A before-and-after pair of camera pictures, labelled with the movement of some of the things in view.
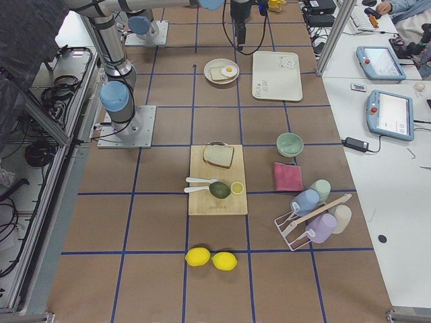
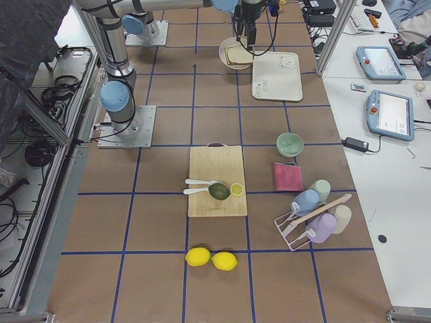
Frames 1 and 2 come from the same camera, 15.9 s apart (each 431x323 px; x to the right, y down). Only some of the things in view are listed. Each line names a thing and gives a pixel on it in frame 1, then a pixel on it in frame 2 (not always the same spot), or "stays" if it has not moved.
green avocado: x=219 y=190 stays
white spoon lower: x=187 y=190 stays
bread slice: x=219 y=155 → x=238 y=54
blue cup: x=307 y=201 stays
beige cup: x=343 y=214 stays
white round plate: x=219 y=62 → x=225 y=44
